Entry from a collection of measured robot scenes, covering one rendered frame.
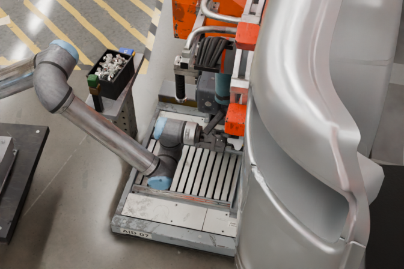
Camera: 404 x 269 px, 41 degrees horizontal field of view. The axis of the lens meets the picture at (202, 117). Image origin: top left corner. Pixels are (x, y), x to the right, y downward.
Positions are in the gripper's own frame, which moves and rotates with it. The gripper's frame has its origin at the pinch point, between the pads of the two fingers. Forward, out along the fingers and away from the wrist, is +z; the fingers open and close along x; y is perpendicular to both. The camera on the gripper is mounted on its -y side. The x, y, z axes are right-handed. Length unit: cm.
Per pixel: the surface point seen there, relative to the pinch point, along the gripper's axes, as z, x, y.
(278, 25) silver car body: 8, 111, -31
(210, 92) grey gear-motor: -25, -48, -14
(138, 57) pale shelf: -63, -52, -25
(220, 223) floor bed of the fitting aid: -8, -35, 44
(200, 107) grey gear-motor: -29, -56, -6
